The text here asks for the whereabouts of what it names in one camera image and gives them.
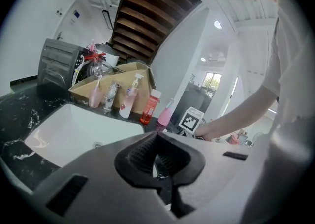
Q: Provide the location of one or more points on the red plastic item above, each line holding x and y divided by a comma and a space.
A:
94, 55

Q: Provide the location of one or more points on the black marble vanity table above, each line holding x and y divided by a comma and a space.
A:
19, 119

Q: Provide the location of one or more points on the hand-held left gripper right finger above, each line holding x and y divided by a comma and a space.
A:
221, 181

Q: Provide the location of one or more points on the pale pink pump bottle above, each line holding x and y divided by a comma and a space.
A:
128, 105

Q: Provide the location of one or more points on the pink plastic item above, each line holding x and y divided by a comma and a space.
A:
92, 45

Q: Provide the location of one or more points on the dark wooden staircase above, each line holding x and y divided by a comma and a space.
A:
152, 9

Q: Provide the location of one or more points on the bright window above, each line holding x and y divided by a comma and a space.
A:
212, 80

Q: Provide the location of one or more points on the pink toothbrush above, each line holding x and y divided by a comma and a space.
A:
99, 82

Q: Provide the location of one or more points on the white sink basin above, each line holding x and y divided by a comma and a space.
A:
86, 129

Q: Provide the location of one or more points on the person's right forearm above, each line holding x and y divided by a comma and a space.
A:
233, 119

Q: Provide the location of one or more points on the pink spray bottle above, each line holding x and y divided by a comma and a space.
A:
165, 117

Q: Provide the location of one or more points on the clear glass bottle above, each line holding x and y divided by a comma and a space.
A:
109, 100

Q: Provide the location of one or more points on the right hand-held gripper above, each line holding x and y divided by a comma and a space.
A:
190, 119

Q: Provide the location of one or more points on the person's light shirt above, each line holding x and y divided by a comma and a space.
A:
290, 95

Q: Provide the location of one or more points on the large open cardboard box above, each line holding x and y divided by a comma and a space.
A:
118, 82

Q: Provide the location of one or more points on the red liquid bottle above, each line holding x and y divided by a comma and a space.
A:
150, 107

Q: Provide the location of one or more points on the pink toothbrush cup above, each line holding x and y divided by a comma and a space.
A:
94, 100

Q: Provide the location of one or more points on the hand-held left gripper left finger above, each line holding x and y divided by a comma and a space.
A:
98, 193

